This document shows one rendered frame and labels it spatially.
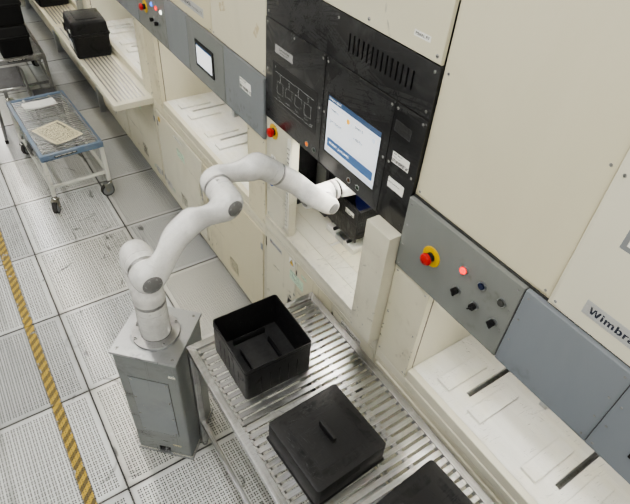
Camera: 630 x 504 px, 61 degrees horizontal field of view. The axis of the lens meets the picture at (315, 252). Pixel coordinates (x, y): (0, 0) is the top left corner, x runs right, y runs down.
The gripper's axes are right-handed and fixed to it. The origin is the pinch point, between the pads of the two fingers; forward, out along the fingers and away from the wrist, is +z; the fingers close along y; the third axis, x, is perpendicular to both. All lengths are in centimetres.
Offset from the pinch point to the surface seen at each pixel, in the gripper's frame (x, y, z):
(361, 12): 79, 20, -30
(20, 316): -119, -114, -149
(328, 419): -32, 72, -66
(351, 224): -16.7, 6.9, -10.2
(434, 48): 80, 50, -30
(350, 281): -32.0, 23.6, -21.0
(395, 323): -16, 61, -30
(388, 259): 12, 54, -34
